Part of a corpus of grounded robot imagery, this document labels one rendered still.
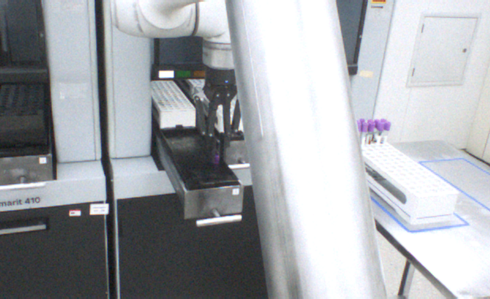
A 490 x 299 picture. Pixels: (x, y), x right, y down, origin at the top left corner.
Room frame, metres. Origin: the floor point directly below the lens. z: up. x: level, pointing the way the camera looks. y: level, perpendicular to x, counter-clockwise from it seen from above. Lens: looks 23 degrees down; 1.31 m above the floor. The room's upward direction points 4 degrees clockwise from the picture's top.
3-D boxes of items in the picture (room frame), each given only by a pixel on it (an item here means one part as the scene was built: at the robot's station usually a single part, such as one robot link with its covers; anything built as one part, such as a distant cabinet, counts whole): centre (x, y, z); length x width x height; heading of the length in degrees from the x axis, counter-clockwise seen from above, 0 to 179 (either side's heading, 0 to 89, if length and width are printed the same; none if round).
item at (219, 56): (1.08, 0.05, 1.07); 0.09 x 0.09 x 0.06
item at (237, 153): (1.52, 0.11, 0.78); 0.73 x 0.14 x 0.09; 21
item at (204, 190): (1.24, 0.16, 0.78); 0.73 x 0.14 x 0.09; 21
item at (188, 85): (1.69, 0.18, 0.83); 0.30 x 0.10 x 0.06; 21
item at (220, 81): (1.08, 0.05, 1.00); 0.08 x 0.07 x 0.09; 112
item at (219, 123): (1.40, 0.06, 0.83); 0.30 x 0.10 x 0.06; 21
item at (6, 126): (1.10, 0.54, 0.85); 0.12 x 0.02 x 0.06; 112
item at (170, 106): (1.41, 0.23, 0.83); 0.30 x 0.10 x 0.06; 21
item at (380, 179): (0.98, -0.35, 0.85); 0.30 x 0.10 x 0.06; 19
